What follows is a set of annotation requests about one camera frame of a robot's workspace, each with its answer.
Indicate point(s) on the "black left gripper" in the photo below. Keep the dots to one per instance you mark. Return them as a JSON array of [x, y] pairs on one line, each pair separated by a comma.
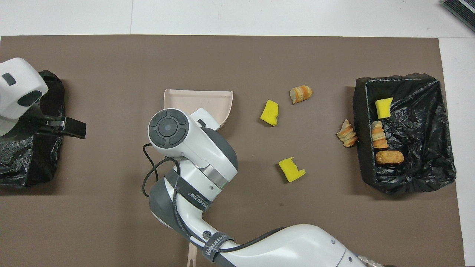
[[50, 124]]

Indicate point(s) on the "beige plastic dustpan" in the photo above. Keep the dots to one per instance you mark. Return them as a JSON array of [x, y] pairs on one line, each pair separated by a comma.
[[200, 100]]

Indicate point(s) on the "beige hand brush black bristles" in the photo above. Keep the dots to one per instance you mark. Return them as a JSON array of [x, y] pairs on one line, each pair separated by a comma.
[[192, 257]]

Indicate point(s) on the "striped croissant piece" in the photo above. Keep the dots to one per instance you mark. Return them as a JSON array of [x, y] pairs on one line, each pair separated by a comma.
[[347, 134], [300, 94]]

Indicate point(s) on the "pale layered bread chunk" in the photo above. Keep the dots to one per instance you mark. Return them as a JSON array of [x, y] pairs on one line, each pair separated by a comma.
[[379, 135]]

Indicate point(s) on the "small yellow sponge piece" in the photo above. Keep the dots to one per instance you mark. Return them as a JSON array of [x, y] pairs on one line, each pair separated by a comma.
[[383, 108]]

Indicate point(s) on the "brown bread roll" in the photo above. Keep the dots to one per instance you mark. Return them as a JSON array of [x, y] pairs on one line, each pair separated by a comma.
[[389, 157]]

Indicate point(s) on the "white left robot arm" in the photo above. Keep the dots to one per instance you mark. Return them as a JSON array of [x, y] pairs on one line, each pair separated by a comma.
[[18, 85]]

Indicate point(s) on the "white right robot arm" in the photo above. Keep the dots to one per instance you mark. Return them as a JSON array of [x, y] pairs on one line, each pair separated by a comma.
[[200, 148]]

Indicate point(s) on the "black bag-lined bin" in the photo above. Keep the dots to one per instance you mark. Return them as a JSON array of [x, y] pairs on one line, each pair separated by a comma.
[[52, 159], [426, 174]]

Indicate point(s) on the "brown paper table mat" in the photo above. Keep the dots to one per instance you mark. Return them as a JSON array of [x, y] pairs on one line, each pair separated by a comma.
[[111, 66]]

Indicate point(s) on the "yellow sponge block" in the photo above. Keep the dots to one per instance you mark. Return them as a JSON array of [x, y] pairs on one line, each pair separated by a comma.
[[269, 112]]

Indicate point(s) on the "notched yellow sponge piece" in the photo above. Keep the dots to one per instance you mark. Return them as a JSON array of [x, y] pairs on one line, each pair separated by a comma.
[[290, 170]]

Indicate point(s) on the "black ribbed panel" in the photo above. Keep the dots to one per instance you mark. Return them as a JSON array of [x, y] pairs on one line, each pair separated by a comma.
[[460, 9]]

